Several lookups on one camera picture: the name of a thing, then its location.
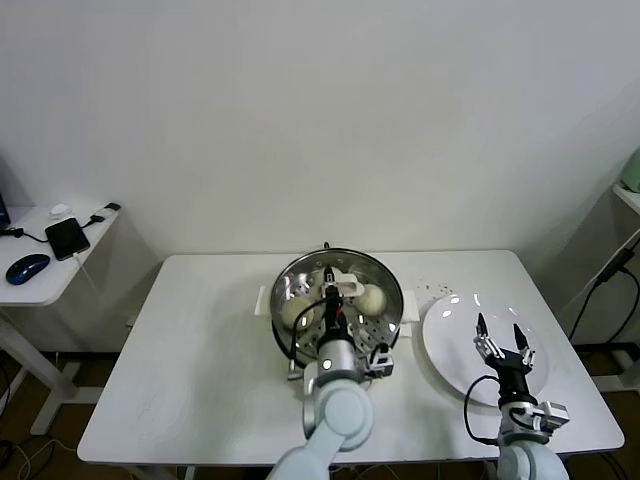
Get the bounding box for white hanging cable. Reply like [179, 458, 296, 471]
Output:
[572, 232, 635, 306]

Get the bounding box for black smartphone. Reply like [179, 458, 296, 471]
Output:
[44, 216, 92, 262]

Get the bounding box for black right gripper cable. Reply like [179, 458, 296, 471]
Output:
[462, 374, 502, 447]

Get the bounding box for blue computer mouse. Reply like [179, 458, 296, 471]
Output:
[5, 252, 52, 285]

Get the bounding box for white side table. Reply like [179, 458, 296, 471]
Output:
[0, 202, 132, 436]

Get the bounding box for steel steamer basket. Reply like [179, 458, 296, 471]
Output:
[255, 248, 420, 371]

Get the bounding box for pale green container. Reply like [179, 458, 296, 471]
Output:
[621, 149, 640, 192]

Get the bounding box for white round plate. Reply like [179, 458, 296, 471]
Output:
[422, 293, 551, 409]

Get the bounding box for black cable with USB adapter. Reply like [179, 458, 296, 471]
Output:
[0, 201, 123, 245]

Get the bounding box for glass pot lid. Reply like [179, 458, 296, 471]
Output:
[270, 248, 404, 370]

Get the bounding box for dark laptop screen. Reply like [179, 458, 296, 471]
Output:
[0, 154, 11, 226]

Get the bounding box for white shelf board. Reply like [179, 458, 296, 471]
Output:
[613, 182, 640, 216]

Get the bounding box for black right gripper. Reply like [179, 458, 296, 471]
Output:
[472, 312, 537, 404]

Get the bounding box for white charging cable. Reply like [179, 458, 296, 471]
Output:
[72, 252, 107, 301]

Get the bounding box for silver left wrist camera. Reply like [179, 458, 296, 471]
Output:
[366, 342, 396, 379]

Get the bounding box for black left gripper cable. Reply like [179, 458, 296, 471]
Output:
[289, 298, 329, 362]

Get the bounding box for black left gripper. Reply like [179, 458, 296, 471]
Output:
[320, 266, 352, 344]

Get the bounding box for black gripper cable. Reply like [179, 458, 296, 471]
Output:
[462, 374, 502, 447]
[289, 298, 329, 362]

